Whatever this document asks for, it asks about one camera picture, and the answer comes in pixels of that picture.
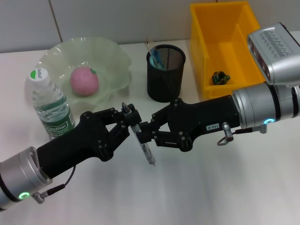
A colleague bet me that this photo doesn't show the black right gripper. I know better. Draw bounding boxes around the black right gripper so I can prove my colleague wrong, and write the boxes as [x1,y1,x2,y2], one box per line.
[137,95,241,152]

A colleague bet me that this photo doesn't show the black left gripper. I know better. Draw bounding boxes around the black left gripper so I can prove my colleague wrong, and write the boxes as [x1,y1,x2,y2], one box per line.
[37,103,143,180]

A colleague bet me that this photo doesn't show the silver ballpoint pen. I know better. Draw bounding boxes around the silver ballpoint pen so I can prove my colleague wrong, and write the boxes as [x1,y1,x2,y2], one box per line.
[121,102,157,167]

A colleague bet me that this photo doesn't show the pink toy peach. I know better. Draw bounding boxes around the pink toy peach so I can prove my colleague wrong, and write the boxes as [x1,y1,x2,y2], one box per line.
[69,66,99,96]

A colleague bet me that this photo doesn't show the clear green-label water bottle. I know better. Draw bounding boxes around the clear green-label water bottle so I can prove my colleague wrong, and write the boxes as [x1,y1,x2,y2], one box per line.
[25,67,76,141]

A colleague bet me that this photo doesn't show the blue scissors with cover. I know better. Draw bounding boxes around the blue scissors with cover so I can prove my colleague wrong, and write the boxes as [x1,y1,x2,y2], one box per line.
[149,46,167,70]

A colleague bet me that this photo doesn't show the green plastic wrapper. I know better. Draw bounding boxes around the green plastic wrapper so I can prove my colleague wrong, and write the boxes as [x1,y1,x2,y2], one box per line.
[212,71,232,85]

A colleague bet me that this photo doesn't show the transparent plastic ruler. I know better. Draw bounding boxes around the transparent plastic ruler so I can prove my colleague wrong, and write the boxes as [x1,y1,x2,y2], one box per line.
[144,35,157,59]

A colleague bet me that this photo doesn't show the black mesh pen holder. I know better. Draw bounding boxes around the black mesh pen holder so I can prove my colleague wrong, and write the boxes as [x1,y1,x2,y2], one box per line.
[146,44,187,103]

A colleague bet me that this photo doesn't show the green wavy glass fruit plate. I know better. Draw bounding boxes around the green wavy glass fruit plate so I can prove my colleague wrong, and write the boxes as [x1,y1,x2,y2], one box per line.
[35,37,133,115]

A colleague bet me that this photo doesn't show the yellow plastic bin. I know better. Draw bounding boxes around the yellow plastic bin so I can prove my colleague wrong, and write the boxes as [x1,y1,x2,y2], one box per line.
[189,1,267,99]

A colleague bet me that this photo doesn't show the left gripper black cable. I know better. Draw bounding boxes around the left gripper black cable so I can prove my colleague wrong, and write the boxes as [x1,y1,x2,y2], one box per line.
[31,165,77,205]

